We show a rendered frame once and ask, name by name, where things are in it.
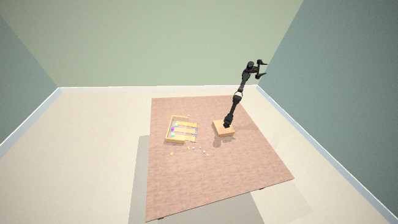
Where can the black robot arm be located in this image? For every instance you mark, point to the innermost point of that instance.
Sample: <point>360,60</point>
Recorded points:
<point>236,99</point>

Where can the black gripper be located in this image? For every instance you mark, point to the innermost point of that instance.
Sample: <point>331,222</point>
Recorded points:
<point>256,69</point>

